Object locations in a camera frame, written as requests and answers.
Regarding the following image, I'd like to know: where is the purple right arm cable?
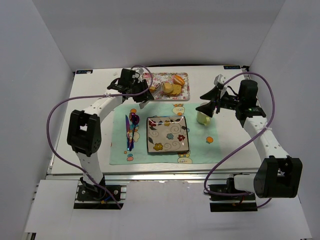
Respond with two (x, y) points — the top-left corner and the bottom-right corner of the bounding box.
(203, 72), (275, 209)

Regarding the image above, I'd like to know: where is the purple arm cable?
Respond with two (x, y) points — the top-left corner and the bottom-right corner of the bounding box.
(203, 72), (275, 209)
(46, 65), (154, 210)

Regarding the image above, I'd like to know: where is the bread wedge slice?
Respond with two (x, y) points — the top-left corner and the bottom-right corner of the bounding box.
(149, 86), (157, 93)

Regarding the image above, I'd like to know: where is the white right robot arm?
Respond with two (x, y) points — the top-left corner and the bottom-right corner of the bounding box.
(196, 79), (303, 198)

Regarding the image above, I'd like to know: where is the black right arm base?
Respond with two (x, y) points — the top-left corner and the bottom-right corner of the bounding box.
(203, 177), (258, 213)

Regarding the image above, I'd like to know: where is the iridescent purple spoon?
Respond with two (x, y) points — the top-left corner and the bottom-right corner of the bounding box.
(129, 112), (140, 151)

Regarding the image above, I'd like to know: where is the round bread roll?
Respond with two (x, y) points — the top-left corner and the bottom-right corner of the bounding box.
(162, 82), (173, 94)

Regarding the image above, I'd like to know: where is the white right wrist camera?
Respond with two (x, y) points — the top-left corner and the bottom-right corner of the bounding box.
(213, 74), (226, 86)

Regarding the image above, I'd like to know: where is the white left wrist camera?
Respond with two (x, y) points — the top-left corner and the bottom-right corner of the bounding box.
(134, 67), (144, 82)

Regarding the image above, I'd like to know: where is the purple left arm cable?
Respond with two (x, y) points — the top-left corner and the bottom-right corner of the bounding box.
(46, 65), (154, 210)

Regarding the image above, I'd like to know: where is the iridescent knife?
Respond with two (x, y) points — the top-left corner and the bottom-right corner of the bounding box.
(125, 115), (131, 151)

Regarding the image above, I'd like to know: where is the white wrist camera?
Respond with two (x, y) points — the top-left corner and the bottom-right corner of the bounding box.
(213, 74), (226, 86)
(134, 67), (144, 82)

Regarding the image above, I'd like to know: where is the sliced bread piece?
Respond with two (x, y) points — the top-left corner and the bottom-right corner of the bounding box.
(170, 84), (182, 96)

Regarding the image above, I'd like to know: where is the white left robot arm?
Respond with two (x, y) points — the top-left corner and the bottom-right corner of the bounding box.
(67, 65), (154, 188)

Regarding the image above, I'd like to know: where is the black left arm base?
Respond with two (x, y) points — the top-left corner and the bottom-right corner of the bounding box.
(73, 177), (126, 210)

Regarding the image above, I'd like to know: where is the yellow green mug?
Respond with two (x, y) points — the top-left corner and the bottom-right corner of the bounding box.
(196, 111), (211, 126)

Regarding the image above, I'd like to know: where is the floral serving tray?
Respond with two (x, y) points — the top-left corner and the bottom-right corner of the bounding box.
(150, 72), (190, 101)

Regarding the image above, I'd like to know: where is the green placemat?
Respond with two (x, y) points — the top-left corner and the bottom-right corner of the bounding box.
(109, 102), (222, 165)

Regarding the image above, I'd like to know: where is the orange striped bun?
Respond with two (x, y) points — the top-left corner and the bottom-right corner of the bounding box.
(172, 75), (185, 86)

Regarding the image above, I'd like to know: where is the square floral plate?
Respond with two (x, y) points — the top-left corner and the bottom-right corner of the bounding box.
(146, 115), (190, 155)

